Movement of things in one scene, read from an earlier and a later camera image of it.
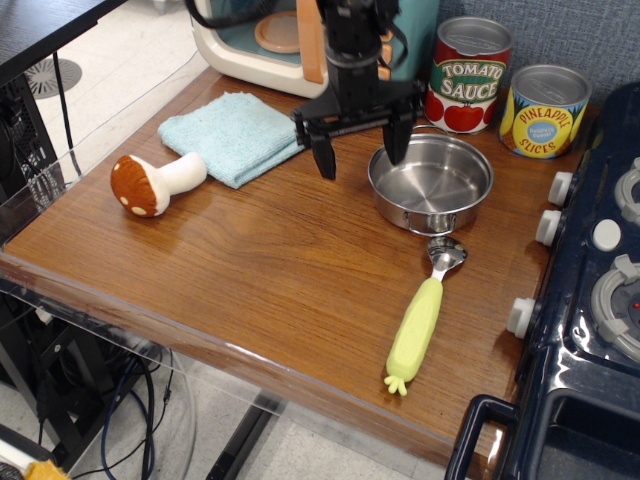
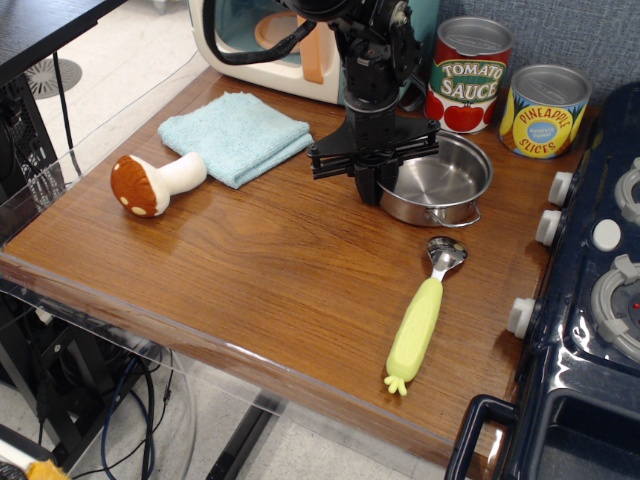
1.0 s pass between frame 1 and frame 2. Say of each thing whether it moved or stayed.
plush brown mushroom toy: stayed
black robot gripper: moved
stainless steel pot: stayed
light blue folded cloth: stayed
